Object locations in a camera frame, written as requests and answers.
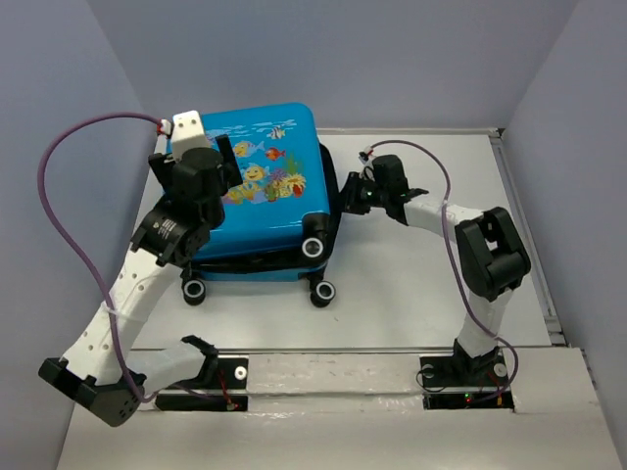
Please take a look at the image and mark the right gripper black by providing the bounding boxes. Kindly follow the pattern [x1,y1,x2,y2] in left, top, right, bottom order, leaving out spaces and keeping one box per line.
[331,171,390,214]

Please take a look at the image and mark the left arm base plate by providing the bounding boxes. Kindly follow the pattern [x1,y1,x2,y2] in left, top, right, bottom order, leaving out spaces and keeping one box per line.
[154,355,249,412]

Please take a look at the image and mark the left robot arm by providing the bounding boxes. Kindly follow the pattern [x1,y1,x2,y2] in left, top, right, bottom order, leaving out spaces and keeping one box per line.
[38,135,242,427]

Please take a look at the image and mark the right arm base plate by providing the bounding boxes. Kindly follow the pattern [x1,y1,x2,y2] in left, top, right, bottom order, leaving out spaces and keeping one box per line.
[415,355,514,410]

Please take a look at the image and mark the blue kids suitcase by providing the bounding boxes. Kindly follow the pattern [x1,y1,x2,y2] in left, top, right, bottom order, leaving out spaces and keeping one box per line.
[181,103,341,307]

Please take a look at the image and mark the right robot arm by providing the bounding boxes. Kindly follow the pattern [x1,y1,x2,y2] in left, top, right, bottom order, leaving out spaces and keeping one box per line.
[342,152,531,384]

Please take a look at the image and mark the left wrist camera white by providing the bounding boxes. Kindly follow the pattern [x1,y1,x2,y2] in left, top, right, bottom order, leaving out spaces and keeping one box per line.
[169,110,210,156]

